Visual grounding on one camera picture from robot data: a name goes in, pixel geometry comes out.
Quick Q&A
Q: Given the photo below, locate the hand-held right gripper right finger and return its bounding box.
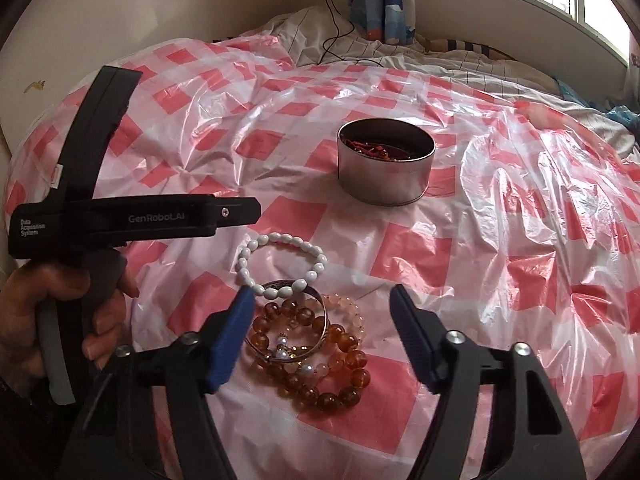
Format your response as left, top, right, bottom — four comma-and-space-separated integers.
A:
390, 284, 588, 480

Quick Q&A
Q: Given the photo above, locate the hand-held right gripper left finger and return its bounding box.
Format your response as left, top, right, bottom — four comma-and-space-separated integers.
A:
60, 286, 257, 480

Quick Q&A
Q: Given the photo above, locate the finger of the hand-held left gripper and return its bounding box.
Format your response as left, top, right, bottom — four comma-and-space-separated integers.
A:
216, 197, 262, 227

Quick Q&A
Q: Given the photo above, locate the gold chain pearl bracelet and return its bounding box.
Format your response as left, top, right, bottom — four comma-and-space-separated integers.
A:
269, 335, 315, 364

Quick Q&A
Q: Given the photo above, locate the pale pink bead bracelet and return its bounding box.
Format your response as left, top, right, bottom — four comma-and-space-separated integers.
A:
282, 292, 367, 386

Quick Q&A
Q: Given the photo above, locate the white bead bracelet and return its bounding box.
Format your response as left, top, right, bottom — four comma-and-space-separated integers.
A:
236, 232, 329, 302

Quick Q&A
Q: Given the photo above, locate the silver bangle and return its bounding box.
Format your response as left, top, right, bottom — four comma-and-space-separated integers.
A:
244, 280, 331, 362

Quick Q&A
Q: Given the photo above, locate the amber bead bracelet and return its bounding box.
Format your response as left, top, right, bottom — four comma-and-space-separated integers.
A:
251, 297, 374, 414

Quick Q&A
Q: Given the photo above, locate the round metal tin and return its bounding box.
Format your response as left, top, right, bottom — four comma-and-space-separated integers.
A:
337, 119, 436, 207

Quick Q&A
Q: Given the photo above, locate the person's left hand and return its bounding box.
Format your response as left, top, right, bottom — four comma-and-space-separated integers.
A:
0, 260, 142, 378

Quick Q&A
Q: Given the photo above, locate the red checkered plastic sheet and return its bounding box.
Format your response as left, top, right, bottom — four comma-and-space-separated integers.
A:
5, 30, 640, 480

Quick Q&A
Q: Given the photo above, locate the whale print curtain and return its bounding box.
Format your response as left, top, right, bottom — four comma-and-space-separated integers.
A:
347, 0, 419, 46

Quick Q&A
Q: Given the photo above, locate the white striped bedsheet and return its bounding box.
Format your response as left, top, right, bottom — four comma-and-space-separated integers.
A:
210, 5, 637, 157

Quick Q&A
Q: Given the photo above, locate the striped pillow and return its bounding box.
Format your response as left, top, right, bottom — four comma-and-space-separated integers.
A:
425, 37, 517, 62

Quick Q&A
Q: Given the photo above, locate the light blue cloth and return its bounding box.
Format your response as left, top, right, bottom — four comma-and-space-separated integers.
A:
551, 75, 587, 107

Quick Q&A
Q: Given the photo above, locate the blue plastic bag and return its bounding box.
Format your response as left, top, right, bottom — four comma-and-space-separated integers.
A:
601, 104, 640, 134

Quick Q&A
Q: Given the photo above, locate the black charger cable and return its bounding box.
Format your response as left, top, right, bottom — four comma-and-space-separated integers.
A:
320, 0, 382, 67

